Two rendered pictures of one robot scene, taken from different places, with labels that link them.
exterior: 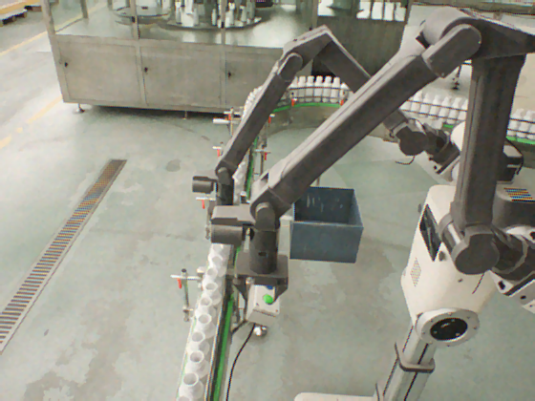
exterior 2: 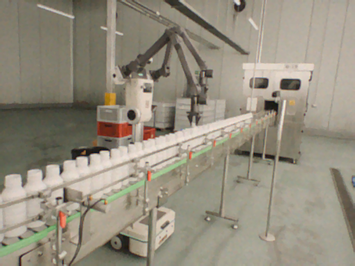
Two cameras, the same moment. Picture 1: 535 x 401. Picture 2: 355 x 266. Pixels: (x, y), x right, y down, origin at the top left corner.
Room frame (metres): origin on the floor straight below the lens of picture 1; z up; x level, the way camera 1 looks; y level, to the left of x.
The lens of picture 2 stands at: (2.81, 0.80, 1.43)
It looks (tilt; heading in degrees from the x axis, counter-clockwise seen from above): 9 degrees down; 204
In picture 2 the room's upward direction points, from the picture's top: 4 degrees clockwise
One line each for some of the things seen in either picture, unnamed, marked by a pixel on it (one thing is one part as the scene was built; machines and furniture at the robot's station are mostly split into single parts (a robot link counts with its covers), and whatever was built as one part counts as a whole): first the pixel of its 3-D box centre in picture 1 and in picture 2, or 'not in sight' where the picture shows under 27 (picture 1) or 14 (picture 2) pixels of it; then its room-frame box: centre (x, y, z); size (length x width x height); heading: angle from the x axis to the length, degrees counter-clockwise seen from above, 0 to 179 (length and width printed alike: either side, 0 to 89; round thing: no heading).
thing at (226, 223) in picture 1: (243, 218); (207, 71); (0.61, 0.04, 1.60); 0.12 x 0.09 x 0.12; 89
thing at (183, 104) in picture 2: not in sight; (195, 116); (-5.43, -2.36, 0.59); 1.24 x 1.03 x 1.17; 1
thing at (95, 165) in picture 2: not in sight; (95, 176); (2.07, 0.13, 1.08); 0.06 x 0.06 x 0.17
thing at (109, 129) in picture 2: not in sight; (118, 127); (-0.57, -1.79, 0.78); 0.61 x 0.41 x 0.22; 6
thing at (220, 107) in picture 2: not in sight; (208, 113); (-7.02, -2.43, 0.59); 1.25 x 1.03 x 1.17; 0
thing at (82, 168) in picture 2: not in sight; (82, 180); (2.12, 0.12, 1.08); 0.06 x 0.06 x 0.17
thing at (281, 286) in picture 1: (269, 284); not in sight; (0.61, -0.02, 1.44); 0.07 x 0.07 x 0.09; 89
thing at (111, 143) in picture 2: not in sight; (118, 140); (-0.57, -1.78, 0.55); 0.61 x 0.41 x 0.22; 6
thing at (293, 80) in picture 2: not in sight; (274, 111); (-4.04, 0.22, 1.05); 1.60 x 1.40 x 2.10; 179
